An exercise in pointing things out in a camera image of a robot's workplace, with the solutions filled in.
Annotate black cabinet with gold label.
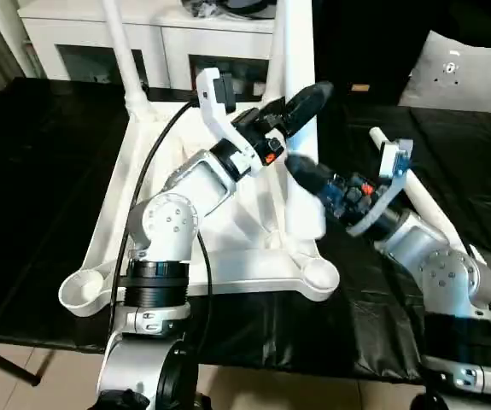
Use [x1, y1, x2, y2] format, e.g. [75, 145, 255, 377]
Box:
[313, 0, 430, 106]

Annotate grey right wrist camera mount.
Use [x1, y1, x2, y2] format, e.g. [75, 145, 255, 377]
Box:
[347, 137, 415, 236]

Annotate white glass-door cabinet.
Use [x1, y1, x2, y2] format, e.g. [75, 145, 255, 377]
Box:
[18, 3, 280, 93]

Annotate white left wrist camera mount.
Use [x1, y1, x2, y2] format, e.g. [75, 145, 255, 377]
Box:
[196, 67, 272, 179]

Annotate grey cushion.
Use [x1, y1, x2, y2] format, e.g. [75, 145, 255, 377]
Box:
[398, 29, 491, 114]

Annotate black metal frame bar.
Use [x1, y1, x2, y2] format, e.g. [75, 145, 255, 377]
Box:
[0, 339, 41, 388]

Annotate white plastic table leg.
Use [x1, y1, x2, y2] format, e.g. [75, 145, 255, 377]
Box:
[102, 0, 149, 120]
[283, 0, 327, 240]
[265, 0, 291, 106]
[368, 126, 462, 251]

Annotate black work mat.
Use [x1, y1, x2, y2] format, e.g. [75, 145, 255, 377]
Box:
[0, 76, 491, 381]

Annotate white plastic table top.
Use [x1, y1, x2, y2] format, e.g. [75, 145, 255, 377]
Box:
[58, 97, 341, 318]

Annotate grey round helmet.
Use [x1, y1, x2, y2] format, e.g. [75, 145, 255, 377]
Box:
[223, 0, 278, 21]

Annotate dark clutter pile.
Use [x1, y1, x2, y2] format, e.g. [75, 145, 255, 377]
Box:
[180, 0, 225, 18]

